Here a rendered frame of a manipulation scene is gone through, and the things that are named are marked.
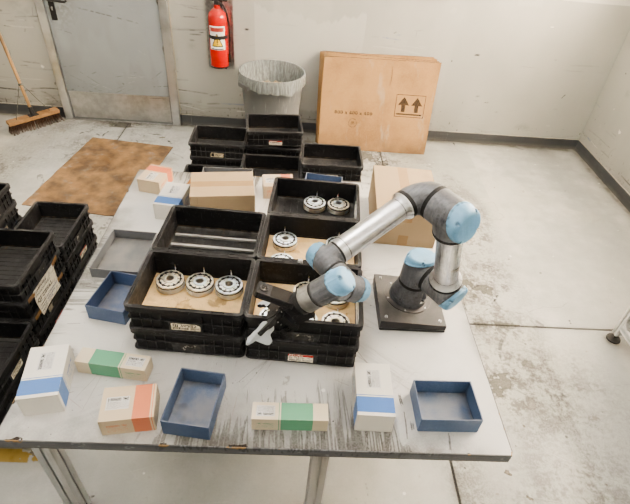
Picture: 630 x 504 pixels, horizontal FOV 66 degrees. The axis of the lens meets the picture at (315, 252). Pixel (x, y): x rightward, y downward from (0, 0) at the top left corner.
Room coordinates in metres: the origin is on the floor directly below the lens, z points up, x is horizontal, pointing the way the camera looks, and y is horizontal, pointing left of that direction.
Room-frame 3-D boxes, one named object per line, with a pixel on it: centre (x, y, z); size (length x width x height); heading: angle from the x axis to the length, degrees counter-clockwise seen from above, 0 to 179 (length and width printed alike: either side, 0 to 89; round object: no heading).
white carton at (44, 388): (0.90, 0.83, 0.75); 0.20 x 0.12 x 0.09; 15
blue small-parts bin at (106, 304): (1.29, 0.75, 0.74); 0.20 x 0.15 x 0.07; 173
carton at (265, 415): (0.85, 0.03, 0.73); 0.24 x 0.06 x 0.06; 94
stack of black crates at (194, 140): (3.21, 0.77, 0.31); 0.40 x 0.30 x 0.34; 94
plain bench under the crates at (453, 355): (1.55, 0.16, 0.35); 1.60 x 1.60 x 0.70; 4
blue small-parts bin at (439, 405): (0.94, -0.48, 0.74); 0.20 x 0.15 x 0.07; 95
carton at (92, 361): (0.98, 0.64, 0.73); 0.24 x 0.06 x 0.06; 87
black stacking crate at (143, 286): (1.22, 0.42, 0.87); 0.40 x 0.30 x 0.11; 90
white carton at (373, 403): (0.94, -0.23, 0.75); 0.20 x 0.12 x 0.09; 3
